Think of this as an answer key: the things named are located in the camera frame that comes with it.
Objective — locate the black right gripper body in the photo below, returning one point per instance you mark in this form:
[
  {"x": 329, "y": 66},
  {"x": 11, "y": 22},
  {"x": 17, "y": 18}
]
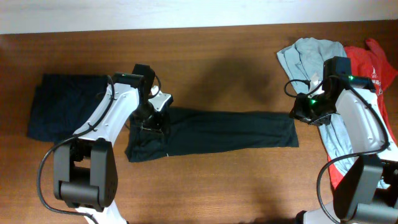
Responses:
[{"x": 314, "y": 110}]

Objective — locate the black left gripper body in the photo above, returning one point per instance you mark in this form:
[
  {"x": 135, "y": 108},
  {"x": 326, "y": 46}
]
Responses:
[{"x": 149, "y": 119}]

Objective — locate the dark green shirt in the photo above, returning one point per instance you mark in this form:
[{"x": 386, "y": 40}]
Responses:
[{"x": 191, "y": 131}]

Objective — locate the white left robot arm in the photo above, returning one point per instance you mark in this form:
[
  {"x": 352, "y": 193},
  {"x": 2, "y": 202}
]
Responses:
[{"x": 85, "y": 174}]

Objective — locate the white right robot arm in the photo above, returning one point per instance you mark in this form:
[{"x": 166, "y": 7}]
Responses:
[{"x": 368, "y": 191}]

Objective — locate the light blue shirt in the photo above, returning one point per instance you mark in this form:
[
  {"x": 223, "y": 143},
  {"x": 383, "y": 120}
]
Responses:
[{"x": 301, "y": 61}]

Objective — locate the red shirt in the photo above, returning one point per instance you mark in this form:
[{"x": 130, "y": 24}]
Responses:
[{"x": 371, "y": 63}]

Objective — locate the folded navy blue shirt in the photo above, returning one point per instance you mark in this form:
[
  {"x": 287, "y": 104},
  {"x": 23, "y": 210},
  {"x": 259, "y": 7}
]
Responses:
[{"x": 62, "y": 103}]

